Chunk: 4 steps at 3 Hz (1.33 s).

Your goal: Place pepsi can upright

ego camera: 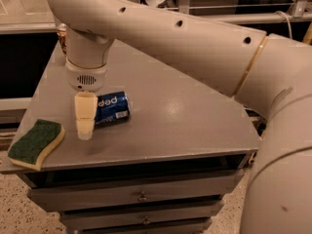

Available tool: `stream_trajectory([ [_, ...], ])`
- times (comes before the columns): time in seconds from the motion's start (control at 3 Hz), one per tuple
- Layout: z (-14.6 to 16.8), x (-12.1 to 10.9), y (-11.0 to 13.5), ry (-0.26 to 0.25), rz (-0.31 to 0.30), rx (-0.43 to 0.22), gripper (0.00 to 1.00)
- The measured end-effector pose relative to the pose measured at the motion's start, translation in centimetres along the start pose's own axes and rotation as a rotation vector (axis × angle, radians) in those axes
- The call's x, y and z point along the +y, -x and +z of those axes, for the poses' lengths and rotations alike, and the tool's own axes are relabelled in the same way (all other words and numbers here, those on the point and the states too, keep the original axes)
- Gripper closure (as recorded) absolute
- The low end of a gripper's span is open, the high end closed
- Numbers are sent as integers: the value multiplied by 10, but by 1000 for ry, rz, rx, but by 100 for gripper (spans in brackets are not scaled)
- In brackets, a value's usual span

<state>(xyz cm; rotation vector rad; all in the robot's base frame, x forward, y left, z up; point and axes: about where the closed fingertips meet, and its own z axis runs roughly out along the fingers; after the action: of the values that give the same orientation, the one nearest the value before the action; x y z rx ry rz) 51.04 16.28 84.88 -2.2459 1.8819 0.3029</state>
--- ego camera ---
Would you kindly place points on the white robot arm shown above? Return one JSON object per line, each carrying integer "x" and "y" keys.
{"x": 270, "y": 74}

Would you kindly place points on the crushed brown soda can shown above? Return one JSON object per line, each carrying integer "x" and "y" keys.
{"x": 61, "y": 32}

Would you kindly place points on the green yellow sponge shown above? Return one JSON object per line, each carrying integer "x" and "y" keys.
{"x": 34, "y": 147}

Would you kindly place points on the grey drawer cabinet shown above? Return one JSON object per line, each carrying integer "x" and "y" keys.
{"x": 164, "y": 170}

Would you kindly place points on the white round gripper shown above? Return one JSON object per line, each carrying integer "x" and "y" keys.
{"x": 86, "y": 78}

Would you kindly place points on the blue pepsi can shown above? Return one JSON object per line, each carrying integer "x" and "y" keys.
{"x": 112, "y": 107}

